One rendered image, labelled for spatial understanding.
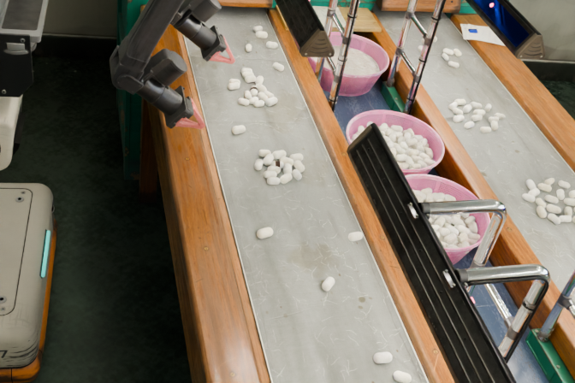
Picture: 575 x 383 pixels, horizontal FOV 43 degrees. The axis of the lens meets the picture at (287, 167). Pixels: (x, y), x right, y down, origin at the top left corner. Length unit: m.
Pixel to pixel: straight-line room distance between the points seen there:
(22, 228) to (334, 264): 1.05
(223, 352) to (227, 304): 0.11
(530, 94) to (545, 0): 1.61
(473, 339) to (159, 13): 0.90
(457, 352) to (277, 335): 0.47
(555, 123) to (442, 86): 0.35
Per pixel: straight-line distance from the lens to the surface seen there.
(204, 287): 1.49
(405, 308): 1.54
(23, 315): 2.09
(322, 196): 1.77
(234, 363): 1.38
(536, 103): 2.36
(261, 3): 2.43
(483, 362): 1.06
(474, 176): 1.95
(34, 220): 2.33
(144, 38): 1.59
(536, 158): 2.15
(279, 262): 1.59
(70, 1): 3.48
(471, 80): 2.41
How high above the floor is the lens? 1.87
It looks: 38 degrees down
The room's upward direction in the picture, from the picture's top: 11 degrees clockwise
